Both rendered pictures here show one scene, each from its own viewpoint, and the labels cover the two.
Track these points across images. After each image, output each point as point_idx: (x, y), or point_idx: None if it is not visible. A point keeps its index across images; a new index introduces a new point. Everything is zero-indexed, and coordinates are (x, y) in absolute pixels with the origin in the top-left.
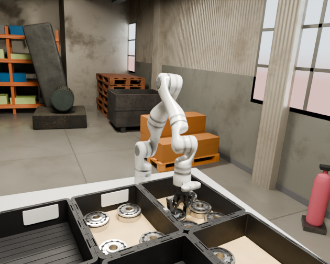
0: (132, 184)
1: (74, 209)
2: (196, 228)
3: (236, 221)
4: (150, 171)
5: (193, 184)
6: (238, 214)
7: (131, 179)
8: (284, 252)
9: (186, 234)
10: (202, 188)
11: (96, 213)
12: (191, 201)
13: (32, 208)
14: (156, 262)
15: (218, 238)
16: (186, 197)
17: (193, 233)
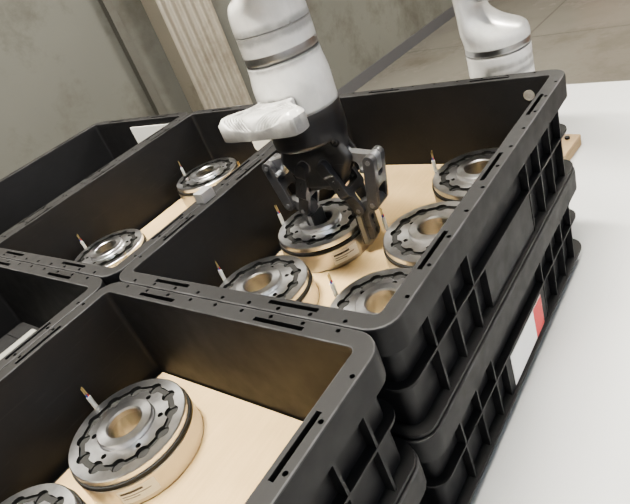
0: (567, 106)
1: (146, 140)
2: (137, 285)
3: (290, 350)
4: (508, 58)
5: (260, 113)
6: (310, 323)
7: (591, 89)
8: None
9: (94, 288)
10: None
11: (223, 163)
12: (371, 196)
13: (139, 124)
14: None
15: (235, 373)
16: (323, 172)
17: (115, 298)
